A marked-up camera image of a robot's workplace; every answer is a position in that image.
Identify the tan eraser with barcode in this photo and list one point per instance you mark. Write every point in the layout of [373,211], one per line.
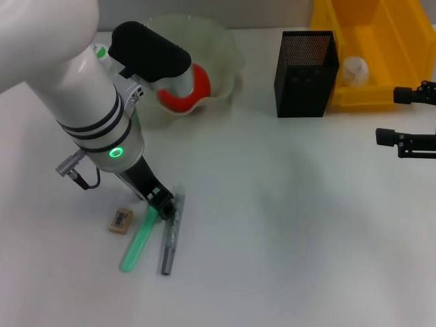
[121,221]

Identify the grey pen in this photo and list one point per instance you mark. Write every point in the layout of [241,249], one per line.
[170,238]

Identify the black mesh pen holder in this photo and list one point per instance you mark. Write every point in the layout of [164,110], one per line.
[299,92]

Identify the yellow plastic bin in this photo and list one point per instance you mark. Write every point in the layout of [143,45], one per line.
[381,44]

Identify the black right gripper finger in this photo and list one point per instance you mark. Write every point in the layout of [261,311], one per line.
[402,139]
[412,93]

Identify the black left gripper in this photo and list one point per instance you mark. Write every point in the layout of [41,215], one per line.
[136,177]

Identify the green pen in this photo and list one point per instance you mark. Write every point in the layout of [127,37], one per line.
[136,245]

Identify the left wrist camera housing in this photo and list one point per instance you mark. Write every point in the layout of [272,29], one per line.
[146,51]

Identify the orange fruit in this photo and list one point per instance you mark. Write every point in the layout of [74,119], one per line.
[202,83]

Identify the pale green glass bowl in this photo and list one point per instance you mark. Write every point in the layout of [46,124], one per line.
[221,61]

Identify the green label water bottle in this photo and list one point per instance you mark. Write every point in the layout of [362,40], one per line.
[100,52]

